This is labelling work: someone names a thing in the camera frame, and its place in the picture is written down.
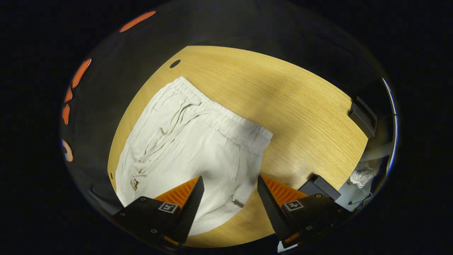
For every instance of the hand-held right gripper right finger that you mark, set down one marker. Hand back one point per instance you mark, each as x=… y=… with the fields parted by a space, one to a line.
x=274 y=212

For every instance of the white crumpled cloth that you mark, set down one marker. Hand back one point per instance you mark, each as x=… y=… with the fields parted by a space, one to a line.
x=362 y=175

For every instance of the white jeans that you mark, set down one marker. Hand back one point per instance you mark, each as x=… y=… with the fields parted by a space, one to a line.
x=198 y=148

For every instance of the dark grey block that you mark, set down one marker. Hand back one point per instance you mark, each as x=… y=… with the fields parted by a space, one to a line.
x=362 y=118
x=320 y=186

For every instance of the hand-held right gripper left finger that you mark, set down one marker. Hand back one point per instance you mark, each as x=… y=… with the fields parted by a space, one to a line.
x=189 y=212

